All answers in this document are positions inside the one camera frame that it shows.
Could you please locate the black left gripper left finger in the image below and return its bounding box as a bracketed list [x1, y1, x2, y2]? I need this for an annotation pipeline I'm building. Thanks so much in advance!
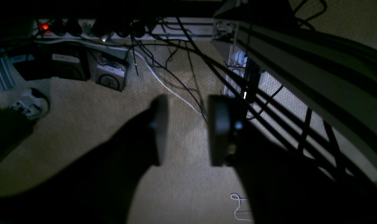
[113, 95, 169, 166]

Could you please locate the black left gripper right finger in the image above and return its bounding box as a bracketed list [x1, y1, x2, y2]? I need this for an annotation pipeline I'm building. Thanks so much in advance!
[208, 95, 247, 167]

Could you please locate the grey box with logo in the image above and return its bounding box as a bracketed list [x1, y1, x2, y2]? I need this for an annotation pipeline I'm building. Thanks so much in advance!
[95, 61, 127, 92]

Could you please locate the black box on floor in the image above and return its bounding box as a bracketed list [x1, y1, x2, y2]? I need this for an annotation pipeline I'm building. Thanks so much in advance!
[50, 48, 91, 81]

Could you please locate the white power strip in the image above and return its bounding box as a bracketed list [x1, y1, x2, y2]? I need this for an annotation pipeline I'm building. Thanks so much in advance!
[31, 17, 216, 43]

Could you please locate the white cable on floor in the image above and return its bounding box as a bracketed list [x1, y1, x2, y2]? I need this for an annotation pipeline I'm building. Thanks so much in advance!
[126, 47, 207, 122]

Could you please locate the aluminium table frame rail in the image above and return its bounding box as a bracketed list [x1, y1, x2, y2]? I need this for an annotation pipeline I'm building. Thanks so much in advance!
[212, 19, 377, 170]

